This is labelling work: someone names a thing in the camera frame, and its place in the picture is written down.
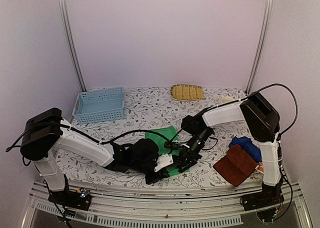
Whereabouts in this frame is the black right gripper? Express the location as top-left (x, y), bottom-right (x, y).
top-left (177, 127), bottom-right (212, 173)

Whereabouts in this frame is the green microfiber towel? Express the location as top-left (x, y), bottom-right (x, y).
top-left (145, 125), bottom-right (190, 177)

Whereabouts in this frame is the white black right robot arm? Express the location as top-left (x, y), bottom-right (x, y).
top-left (178, 92), bottom-right (284, 206)

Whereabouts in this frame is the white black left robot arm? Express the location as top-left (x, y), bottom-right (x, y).
top-left (20, 107), bottom-right (174, 205)

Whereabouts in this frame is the brown folded towel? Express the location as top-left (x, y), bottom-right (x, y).
top-left (213, 145), bottom-right (258, 187)

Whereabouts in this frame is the blue rolled towel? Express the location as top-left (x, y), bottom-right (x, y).
top-left (228, 136), bottom-right (262, 163)

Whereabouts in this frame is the woven bamboo tray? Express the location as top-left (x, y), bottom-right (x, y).
top-left (170, 84), bottom-right (205, 101)

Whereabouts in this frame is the orange patterned towel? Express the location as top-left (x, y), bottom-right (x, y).
top-left (255, 162), bottom-right (264, 174)

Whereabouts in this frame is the cream cylindrical cup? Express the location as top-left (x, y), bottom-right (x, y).
top-left (219, 96), bottom-right (235, 105)

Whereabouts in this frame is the light blue plastic basket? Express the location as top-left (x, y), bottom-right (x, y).
top-left (72, 87), bottom-right (125, 124)

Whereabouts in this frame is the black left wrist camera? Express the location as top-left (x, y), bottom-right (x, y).
top-left (133, 138), bottom-right (159, 163)

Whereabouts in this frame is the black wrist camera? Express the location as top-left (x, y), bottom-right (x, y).
top-left (181, 115), bottom-right (204, 135)
top-left (133, 138), bottom-right (159, 163)

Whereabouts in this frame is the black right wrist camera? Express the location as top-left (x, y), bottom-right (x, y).
top-left (181, 115), bottom-right (204, 135)

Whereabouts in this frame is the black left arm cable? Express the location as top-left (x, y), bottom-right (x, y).
top-left (5, 120), bottom-right (173, 166)

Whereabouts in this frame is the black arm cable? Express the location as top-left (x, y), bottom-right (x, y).
top-left (164, 82), bottom-right (300, 223)
top-left (5, 120), bottom-right (173, 166)

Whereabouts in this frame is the aluminium front rail base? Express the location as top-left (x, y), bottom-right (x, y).
top-left (20, 180), bottom-right (315, 228)

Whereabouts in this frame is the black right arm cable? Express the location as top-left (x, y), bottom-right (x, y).
top-left (164, 82), bottom-right (300, 223)

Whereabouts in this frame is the right aluminium frame post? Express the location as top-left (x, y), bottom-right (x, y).
top-left (245, 0), bottom-right (274, 95)

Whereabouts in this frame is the aluminium frame post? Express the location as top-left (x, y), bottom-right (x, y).
top-left (58, 0), bottom-right (87, 92)
top-left (245, 0), bottom-right (274, 95)

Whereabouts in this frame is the left aluminium frame post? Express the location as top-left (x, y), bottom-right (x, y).
top-left (58, 0), bottom-right (87, 92)

